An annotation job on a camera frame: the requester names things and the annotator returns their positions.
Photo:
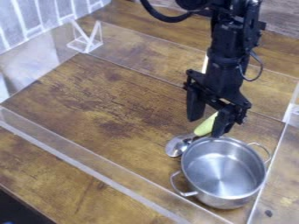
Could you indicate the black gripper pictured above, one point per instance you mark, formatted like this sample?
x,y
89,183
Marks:
x,y
217,88

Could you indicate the stainless steel pot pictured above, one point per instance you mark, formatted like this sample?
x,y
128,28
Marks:
x,y
224,172

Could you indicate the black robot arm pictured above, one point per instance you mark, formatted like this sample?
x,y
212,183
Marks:
x,y
236,33

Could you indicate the clear acrylic front barrier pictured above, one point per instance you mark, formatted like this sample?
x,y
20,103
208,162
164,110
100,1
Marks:
x,y
132,184

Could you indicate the clear acrylic right bracket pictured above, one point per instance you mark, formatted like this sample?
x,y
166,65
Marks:
x,y
292,114

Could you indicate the black wall slot strip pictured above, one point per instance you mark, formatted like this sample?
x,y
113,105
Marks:
x,y
209,11

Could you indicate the clear acrylic triangular bracket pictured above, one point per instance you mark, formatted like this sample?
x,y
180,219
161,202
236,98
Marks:
x,y
86,43

